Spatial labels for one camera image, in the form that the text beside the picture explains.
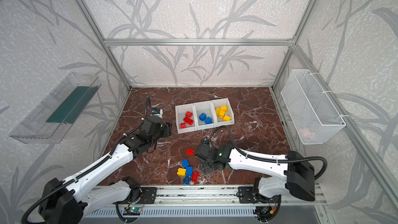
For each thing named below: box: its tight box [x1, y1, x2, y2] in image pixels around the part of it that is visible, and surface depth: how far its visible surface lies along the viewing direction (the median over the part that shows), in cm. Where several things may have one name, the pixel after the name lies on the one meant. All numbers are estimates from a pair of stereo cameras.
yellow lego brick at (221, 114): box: [218, 110, 226, 119], surface depth 104 cm
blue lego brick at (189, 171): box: [186, 165, 193, 178], surface depth 80 cm
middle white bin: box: [193, 100, 217, 131], surface depth 101 cm
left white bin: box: [175, 102, 198, 134], surface depth 98 cm
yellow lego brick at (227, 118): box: [222, 115, 232, 122], surface depth 101 cm
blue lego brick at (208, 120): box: [204, 116, 213, 124], surface depth 101 cm
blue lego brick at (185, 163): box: [181, 158, 190, 168], surface depth 85 cm
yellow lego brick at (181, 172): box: [176, 168, 187, 177], surface depth 81 cm
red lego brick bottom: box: [190, 171, 200, 183], surface depth 79 cm
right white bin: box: [210, 97, 235, 128], surface depth 102 cm
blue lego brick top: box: [199, 112, 207, 122], surface depth 103 cm
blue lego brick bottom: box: [182, 176, 192, 186], surface depth 79 cm
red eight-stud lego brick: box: [182, 116, 194, 126], surface depth 101 cm
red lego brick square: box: [185, 147, 195, 156], surface depth 88 cm
